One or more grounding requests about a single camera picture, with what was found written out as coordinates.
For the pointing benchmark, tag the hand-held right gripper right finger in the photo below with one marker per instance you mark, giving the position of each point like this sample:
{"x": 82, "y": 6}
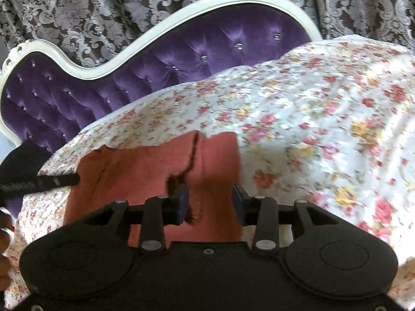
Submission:
{"x": 238, "y": 205}

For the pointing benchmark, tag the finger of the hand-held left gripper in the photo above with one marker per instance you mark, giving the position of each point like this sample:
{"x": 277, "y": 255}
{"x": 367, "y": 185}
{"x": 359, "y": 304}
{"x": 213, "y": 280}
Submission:
{"x": 55, "y": 181}

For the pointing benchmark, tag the grey damask curtain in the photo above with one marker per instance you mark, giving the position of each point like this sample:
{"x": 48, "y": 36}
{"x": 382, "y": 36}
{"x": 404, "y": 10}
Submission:
{"x": 162, "y": 3}

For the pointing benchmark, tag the white floral bed sheet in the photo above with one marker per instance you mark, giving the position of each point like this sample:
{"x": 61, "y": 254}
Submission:
{"x": 324, "y": 120}

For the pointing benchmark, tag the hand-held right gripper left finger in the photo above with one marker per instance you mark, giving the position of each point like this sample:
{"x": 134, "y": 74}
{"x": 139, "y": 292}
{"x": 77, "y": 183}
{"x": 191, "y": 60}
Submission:
{"x": 183, "y": 205}

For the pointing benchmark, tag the person's left hand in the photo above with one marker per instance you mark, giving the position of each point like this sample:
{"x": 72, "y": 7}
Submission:
{"x": 5, "y": 243}

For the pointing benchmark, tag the rust red pants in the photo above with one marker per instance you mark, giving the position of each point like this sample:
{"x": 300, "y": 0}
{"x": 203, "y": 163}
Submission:
{"x": 129, "y": 171}

